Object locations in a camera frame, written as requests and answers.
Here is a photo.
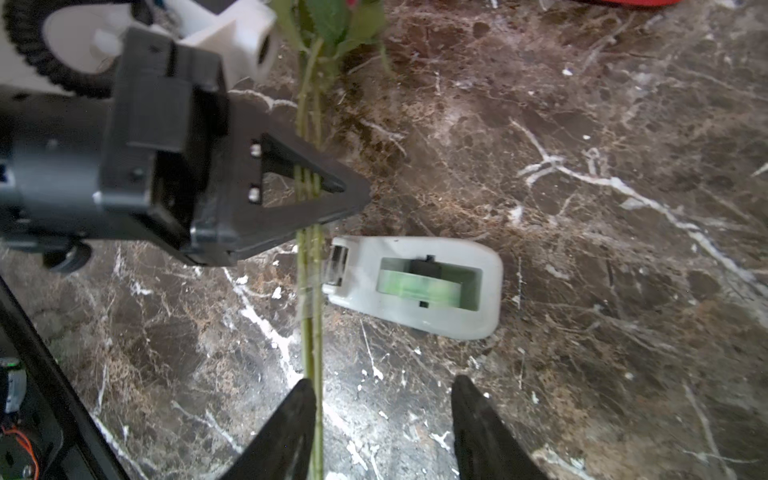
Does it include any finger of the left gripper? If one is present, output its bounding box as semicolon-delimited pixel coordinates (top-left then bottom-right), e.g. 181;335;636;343
191;95;370;264

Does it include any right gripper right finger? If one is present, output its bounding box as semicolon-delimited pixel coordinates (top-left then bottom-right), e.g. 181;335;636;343
451;375;548;480

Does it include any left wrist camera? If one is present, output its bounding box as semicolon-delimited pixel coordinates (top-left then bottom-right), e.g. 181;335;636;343
165;0;280;88

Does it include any white tape dispenser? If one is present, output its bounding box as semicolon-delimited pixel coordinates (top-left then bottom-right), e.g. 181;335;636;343
323;236;503;341

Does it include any clear tape roll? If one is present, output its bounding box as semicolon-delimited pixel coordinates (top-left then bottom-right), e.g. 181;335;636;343
376;270;462;308

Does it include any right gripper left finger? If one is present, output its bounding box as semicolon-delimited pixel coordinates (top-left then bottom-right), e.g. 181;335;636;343
220;378;316;480

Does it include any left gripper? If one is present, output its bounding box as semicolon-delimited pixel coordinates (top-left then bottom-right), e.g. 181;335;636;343
1;28;228;272

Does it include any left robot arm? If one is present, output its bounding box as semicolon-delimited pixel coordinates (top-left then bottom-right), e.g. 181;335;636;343
1;1;370;274

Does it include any peach rose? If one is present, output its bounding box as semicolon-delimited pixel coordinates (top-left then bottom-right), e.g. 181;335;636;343
306;37;324;479

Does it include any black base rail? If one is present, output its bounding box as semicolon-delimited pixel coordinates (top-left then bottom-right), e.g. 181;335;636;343
1;283;129;479

